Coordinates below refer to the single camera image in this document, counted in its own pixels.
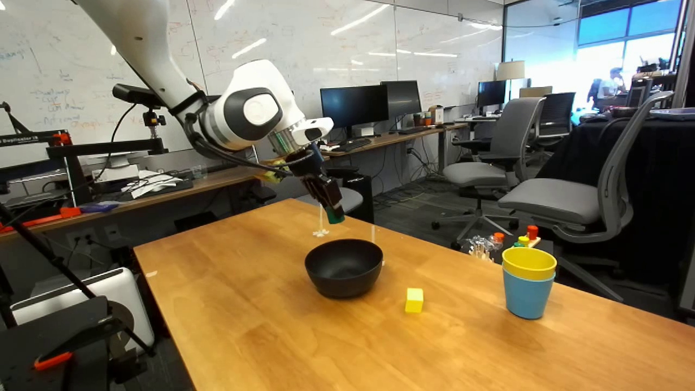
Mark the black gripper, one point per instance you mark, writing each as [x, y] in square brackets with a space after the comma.
[323, 190]

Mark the yellow cube block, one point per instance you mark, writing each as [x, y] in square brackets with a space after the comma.
[414, 301]

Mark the green cylinder block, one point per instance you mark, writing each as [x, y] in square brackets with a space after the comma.
[335, 215]

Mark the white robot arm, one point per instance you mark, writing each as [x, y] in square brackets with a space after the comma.
[255, 106]

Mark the black bowl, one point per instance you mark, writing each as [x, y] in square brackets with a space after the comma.
[344, 267]

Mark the grey chair behind table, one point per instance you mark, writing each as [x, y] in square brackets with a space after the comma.
[350, 201]

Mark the clear plastic stand near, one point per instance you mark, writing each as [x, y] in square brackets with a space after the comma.
[320, 228]

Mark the black monitor middle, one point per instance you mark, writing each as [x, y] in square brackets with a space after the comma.
[353, 106]

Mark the grey office chair far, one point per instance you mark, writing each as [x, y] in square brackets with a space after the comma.
[487, 177]

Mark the grey office chair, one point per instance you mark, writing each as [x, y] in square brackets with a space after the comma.
[576, 212]
[487, 177]

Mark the yellow cup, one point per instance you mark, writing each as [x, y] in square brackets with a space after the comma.
[528, 263]

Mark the colourful stacking toy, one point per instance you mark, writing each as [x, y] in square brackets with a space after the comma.
[530, 238]

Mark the blue cup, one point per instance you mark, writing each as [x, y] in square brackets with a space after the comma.
[526, 298]

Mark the grey office chair near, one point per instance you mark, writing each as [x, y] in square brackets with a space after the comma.
[576, 212]

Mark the long wooden desk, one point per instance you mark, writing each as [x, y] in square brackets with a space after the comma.
[158, 184]

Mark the black camera on tripod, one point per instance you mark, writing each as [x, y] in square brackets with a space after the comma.
[137, 94]

